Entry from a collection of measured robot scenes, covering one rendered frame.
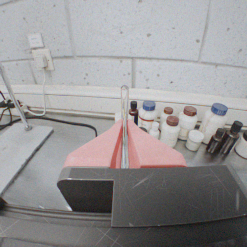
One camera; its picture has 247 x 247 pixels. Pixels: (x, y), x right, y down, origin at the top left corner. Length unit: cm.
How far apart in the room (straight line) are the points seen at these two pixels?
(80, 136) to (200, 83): 47
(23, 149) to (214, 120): 61
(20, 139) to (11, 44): 41
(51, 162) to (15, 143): 18
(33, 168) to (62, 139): 13
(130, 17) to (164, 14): 10
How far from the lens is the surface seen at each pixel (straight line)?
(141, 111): 45
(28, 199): 43
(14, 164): 51
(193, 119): 47
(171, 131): 41
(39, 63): 66
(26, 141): 57
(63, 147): 50
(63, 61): 62
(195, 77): 56
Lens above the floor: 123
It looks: 37 degrees down
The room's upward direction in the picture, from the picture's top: 1 degrees counter-clockwise
